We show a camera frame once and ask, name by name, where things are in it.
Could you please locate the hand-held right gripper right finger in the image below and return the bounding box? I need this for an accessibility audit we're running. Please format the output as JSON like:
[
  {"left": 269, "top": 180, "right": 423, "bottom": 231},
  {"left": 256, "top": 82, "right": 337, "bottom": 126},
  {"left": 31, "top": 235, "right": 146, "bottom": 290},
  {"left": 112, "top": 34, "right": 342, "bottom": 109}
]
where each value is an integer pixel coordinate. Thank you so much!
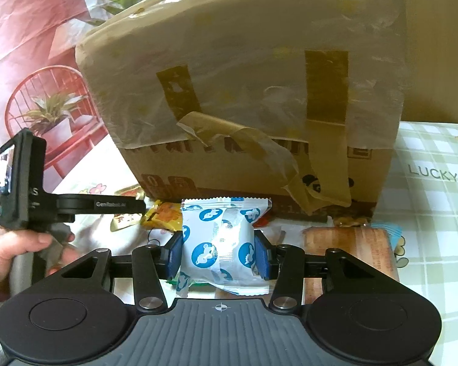
[{"left": 254, "top": 231, "right": 391, "bottom": 311}]

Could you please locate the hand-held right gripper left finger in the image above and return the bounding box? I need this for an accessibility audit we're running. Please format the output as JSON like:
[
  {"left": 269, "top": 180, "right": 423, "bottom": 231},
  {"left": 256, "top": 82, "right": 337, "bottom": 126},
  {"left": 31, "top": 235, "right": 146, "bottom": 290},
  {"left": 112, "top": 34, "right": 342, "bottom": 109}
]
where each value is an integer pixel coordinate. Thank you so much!
[{"left": 48, "top": 232, "right": 184, "bottom": 313}]

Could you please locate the yellow orange snack packet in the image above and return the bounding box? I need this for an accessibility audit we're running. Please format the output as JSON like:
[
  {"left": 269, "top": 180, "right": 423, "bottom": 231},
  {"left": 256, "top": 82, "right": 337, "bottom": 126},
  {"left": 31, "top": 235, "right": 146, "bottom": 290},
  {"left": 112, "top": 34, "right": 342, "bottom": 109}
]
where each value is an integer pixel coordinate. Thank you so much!
[{"left": 143, "top": 200, "right": 184, "bottom": 234}]

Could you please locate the white blue-dotted snack packet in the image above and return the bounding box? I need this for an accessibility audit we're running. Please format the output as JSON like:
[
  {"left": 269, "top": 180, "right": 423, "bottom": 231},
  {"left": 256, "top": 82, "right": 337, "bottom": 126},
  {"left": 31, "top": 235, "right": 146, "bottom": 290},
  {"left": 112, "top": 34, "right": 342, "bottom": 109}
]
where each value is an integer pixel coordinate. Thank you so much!
[{"left": 175, "top": 196, "right": 274, "bottom": 299}]

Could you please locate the cardboard box with plastic liner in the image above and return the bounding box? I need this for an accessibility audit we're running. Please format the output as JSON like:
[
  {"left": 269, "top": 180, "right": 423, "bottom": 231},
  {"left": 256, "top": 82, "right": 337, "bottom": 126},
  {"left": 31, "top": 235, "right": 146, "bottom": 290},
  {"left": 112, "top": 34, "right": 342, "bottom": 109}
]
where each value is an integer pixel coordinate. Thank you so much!
[{"left": 75, "top": 0, "right": 407, "bottom": 225}]

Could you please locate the person's left hand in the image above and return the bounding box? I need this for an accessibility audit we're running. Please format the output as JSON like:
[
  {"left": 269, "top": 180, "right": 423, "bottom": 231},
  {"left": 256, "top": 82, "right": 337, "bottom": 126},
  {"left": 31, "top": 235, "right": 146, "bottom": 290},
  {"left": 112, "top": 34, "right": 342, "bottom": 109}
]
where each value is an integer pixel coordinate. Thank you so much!
[{"left": 0, "top": 229, "right": 77, "bottom": 303}]

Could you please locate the white orange snack packet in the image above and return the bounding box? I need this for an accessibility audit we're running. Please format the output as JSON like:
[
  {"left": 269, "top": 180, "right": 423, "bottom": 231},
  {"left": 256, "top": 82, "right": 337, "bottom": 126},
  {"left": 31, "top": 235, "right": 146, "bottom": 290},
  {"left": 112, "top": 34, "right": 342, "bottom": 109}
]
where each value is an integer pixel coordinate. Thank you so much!
[{"left": 109, "top": 185, "right": 145, "bottom": 233}]

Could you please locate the red printed backdrop cloth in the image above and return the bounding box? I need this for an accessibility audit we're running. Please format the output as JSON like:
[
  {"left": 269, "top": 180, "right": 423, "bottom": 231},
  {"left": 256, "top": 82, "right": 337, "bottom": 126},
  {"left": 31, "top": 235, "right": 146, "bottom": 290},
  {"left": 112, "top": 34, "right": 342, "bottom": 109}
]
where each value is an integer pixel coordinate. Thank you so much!
[{"left": 0, "top": 0, "right": 201, "bottom": 234}]

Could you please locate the checked tablecloth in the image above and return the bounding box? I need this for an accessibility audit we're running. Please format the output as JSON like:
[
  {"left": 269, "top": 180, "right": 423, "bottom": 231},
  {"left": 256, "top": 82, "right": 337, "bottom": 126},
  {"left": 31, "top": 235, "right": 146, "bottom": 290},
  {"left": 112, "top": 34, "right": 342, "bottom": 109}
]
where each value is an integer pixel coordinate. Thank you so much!
[{"left": 51, "top": 120, "right": 458, "bottom": 366}]

